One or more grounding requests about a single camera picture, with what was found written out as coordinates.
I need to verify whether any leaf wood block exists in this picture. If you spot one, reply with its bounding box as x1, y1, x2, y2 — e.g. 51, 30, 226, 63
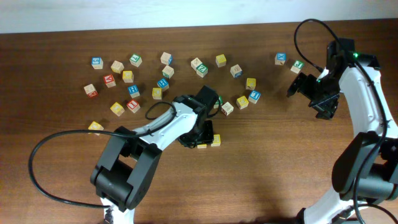
190, 57, 202, 70

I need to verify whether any green J block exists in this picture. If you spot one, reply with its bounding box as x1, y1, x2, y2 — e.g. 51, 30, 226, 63
290, 60, 305, 74

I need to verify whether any blue H block left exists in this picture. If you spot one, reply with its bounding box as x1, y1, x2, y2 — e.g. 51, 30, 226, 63
127, 85, 141, 98

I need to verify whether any plain wood block blue side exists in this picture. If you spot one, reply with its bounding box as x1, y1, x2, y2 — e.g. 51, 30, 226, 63
160, 52, 173, 65

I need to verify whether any plain wood block left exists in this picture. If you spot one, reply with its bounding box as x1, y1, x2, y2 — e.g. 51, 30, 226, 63
111, 60, 124, 74

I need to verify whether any yellow G block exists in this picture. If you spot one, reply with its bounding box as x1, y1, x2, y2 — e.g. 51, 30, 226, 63
122, 70, 134, 83

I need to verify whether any plain wood block green side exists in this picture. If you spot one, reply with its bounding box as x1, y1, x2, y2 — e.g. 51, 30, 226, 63
162, 65, 175, 79

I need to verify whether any yellow block right upper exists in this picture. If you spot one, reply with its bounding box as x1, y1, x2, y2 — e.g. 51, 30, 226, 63
245, 78, 256, 90

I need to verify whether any wood block blue side right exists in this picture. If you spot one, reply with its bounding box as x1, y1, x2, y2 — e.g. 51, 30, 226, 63
230, 64, 243, 78

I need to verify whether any green V block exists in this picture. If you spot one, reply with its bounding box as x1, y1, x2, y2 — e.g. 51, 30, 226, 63
213, 96, 223, 109

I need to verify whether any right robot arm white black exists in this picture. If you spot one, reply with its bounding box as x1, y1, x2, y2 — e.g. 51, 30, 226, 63
287, 39, 397, 223

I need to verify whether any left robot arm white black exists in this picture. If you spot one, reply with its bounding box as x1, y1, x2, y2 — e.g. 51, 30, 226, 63
90, 85, 219, 223

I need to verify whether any yellow block right lower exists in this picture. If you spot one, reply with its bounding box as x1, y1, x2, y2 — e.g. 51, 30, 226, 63
236, 96, 249, 110

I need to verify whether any red I block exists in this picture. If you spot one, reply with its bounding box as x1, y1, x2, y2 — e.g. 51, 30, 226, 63
127, 100, 141, 113

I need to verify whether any green Z block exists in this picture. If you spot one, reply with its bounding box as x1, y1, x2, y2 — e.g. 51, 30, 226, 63
196, 63, 208, 78

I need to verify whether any green L block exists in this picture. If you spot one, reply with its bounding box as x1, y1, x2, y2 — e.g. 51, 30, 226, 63
129, 54, 142, 67

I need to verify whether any yellow S block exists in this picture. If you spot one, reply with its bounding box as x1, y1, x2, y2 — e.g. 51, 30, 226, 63
211, 134, 221, 147
197, 144, 207, 149

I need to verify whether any blue h block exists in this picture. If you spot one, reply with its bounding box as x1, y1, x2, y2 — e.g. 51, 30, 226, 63
157, 78, 169, 91
127, 85, 141, 98

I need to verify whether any wood block red side left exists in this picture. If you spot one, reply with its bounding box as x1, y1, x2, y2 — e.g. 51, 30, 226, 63
83, 84, 98, 98

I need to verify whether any blue number five block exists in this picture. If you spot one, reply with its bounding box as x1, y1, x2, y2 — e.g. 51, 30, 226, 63
91, 57, 103, 70

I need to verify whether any yellow block top centre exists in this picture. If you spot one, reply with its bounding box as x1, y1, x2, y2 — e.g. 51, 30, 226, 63
216, 54, 227, 68

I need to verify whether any blue X block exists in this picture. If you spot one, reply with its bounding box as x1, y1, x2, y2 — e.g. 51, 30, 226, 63
274, 52, 287, 65

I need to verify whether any blue T block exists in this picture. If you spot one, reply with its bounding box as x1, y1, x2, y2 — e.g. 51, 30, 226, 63
248, 90, 261, 104

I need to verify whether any yellow block centre left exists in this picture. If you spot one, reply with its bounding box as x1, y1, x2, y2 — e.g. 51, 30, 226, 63
152, 87, 162, 100

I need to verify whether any wood block red side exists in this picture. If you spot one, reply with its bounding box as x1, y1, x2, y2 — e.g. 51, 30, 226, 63
83, 84, 98, 98
221, 102, 234, 116

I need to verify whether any yellow block far lower left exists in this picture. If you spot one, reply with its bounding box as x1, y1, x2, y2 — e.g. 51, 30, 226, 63
88, 121, 104, 131

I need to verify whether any red Y block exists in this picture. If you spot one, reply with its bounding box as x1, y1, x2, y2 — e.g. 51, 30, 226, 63
103, 74, 116, 88

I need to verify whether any blue H block upper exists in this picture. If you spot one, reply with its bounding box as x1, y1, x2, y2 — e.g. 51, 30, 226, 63
157, 78, 169, 91

